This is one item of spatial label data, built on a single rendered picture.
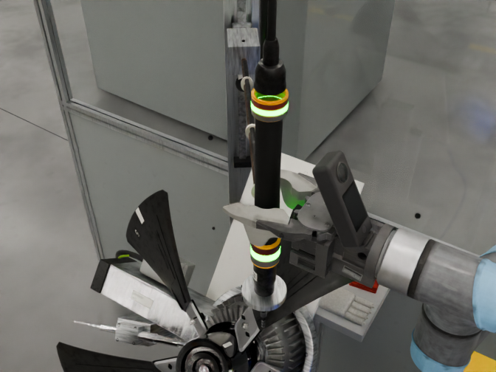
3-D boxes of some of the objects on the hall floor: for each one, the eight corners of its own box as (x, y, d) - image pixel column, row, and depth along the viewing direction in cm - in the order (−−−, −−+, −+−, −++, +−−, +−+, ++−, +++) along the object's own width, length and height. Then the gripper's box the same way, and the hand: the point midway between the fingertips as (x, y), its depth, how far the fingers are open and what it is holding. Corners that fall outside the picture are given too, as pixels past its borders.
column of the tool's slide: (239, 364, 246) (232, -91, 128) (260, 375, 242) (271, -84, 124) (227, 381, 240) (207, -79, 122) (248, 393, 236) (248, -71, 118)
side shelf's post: (301, 415, 229) (317, 277, 174) (310, 421, 227) (330, 283, 173) (296, 424, 226) (311, 287, 172) (305, 429, 224) (324, 292, 170)
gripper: (356, 320, 71) (213, 253, 79) (399, 244, 80) (268, 192, 89) (364, 273, 65) (210, 207, 73) (410, 198, 75) (269, 147, 83)
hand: (248, 186), depth 79 cm, fingers open, 8 cm apart
